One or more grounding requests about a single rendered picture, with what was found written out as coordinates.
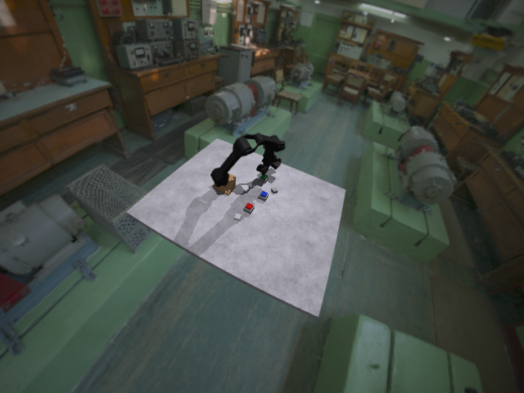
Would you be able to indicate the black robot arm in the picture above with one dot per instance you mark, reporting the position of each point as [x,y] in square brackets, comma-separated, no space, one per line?
[242,148]

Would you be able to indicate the blue button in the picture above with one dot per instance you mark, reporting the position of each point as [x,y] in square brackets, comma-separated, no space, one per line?
[263,196]

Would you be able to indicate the red button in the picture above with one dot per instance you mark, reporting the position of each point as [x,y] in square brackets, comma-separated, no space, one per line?
[248,208]

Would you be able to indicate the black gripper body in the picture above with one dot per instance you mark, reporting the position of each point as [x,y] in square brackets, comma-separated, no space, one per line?
[263,168]

